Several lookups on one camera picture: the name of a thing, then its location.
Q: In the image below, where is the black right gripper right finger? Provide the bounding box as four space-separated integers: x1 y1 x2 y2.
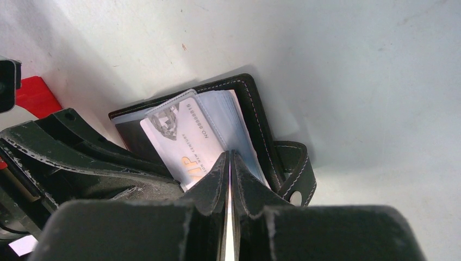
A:
230 152 425 260

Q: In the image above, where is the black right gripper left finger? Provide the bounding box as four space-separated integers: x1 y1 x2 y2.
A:
29 152 230 260

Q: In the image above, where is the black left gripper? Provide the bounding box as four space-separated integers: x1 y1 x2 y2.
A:
1 109 184 244

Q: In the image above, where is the black leather card holder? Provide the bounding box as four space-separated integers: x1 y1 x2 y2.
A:
109 74 317 207

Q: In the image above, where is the red plastic bin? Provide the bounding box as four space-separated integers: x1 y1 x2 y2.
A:
0 76 64 170

